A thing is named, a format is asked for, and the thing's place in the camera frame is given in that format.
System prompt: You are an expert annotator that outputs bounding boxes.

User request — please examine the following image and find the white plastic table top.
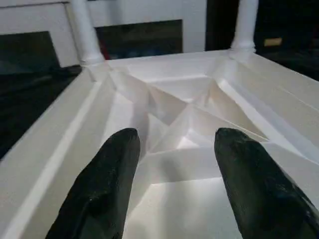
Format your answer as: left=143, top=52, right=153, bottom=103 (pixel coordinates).
left=0, top=51, right=319, bottom=239

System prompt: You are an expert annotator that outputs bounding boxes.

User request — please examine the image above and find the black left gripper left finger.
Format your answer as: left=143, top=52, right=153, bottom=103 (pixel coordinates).
left=46, top=128, right=141, bottom=239

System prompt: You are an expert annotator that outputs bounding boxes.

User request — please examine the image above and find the white cabinet with glass doors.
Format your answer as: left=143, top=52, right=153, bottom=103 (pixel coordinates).
left=0, top=0, right=207, bottom=68

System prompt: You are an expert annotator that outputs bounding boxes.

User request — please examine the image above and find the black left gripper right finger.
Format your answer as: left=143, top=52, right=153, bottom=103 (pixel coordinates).
left=214, top=127, right=319, bottom=239

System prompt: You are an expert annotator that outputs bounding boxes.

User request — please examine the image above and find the white plastic table leg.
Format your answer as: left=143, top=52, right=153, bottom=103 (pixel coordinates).
left=71, top=0, right=105, bottom=65
left=230, top=0, right=259, bottom=54

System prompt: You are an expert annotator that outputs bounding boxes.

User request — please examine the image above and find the black table mat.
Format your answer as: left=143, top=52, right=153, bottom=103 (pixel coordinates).
left=0, top=49, right=319, bottom=160

